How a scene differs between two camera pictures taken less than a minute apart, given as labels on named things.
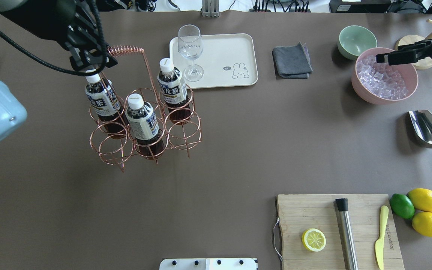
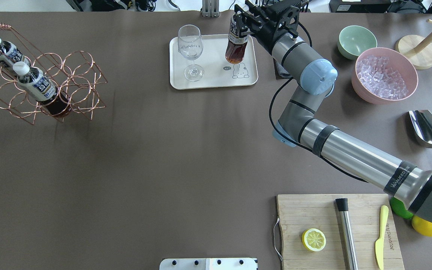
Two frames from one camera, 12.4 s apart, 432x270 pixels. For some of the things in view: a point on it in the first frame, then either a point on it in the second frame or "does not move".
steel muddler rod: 342,204 does not move
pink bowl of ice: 376,83 does not move
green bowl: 353,40 does not move
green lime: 402,205 does not move
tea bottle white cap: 173,88 → 236,46
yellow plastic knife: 379,242 does not move
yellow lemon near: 429,224 does not move
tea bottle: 106,102 → 5,52
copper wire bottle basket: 133,117 → 34,84
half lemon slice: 314,239 does not move
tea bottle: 143,121 → 35,84
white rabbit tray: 227,60 does not move
